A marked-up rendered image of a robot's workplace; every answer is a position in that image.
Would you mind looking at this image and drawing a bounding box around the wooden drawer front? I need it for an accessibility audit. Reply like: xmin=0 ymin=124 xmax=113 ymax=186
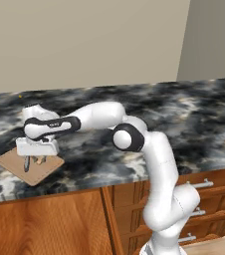
xmin=114 ymin=194 xmax=225 ymax=237
xmin=108 ymin=166 xmax=225 ymax=211
xmin=120 ymin=221 xmax=225 ymax=255

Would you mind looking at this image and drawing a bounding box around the light brown cutting board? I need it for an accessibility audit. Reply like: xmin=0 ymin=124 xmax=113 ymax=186
xmin=0 ymin=146 xmax=66 ymax=187

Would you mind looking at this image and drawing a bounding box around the open pale wooden drawer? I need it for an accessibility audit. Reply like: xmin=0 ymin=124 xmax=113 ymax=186
xmin=179 ymin=232 xmax=225 ymax=255

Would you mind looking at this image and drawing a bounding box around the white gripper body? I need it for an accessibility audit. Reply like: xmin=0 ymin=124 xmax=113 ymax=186
xmin=15 ymin=136 xmax=60 ymax=157

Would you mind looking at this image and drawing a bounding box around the silver drawer handle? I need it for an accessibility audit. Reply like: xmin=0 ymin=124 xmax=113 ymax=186
xmin=177 ymin=232 xmax=197 ymax=244
xmin=185 ymin=178 xmax=215 ymax=190
xmin=189 ymin=207 xmax=207 ymax=218

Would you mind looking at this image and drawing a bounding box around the brown wooden-handled cutting tool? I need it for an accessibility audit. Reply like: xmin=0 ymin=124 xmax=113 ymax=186
xmin=32 ymin=155 xmax=44 ymax=166

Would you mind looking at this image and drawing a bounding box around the wooden cupboard door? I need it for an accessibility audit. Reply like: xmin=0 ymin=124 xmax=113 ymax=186
xmin=0 ymin=188 xmax=114 ymax=255

